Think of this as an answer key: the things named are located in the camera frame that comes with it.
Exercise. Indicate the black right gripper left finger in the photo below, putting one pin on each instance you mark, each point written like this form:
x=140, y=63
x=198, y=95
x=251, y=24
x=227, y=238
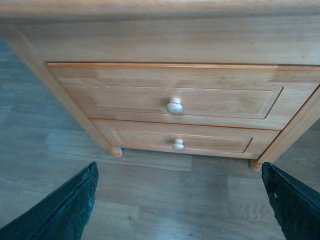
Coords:
x=62, y=215

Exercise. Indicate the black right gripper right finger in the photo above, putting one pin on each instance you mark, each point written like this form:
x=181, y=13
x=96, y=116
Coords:
x=296, y=206

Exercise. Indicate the wooden drawer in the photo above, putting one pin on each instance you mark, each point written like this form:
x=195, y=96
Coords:
x=241, y=96
x=186, y=139

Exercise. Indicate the wooden nightstand cabinet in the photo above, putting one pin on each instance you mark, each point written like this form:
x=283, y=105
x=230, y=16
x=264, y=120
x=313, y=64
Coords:
x=189, y=32

